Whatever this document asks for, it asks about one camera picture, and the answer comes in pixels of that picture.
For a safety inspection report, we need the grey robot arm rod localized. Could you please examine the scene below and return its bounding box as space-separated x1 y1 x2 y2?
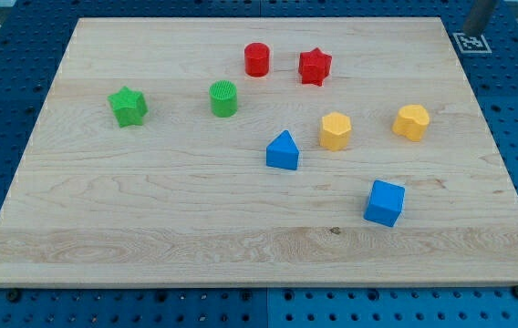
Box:
462 0 498 37

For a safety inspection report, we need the blue triangle block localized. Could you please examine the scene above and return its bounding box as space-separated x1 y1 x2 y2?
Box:
265 130 299 170

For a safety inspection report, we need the green cylinder block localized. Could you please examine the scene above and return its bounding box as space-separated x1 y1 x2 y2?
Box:
209 80 238 118

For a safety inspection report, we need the wooden board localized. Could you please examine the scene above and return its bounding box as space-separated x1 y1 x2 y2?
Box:
0 17 518 288

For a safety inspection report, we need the yellow hexagon block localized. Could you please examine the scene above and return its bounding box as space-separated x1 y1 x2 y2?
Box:
319 112 352 151

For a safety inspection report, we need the red cylinder block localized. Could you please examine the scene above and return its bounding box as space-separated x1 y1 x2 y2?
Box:
243 42 270 77

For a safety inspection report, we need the red star block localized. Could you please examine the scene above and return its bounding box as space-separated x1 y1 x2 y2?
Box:
298 47 332 87

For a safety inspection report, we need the blue cube block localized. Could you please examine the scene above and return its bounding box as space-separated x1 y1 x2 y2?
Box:
364 179 406 228

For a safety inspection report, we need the green star block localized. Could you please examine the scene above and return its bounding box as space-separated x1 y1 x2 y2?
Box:
108 87 148 128

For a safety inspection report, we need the yellow heart block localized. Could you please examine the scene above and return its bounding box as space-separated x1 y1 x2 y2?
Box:
392 104 430 142

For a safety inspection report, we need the white fiducial marker tag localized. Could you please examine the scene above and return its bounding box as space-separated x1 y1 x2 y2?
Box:
453 32 492 54

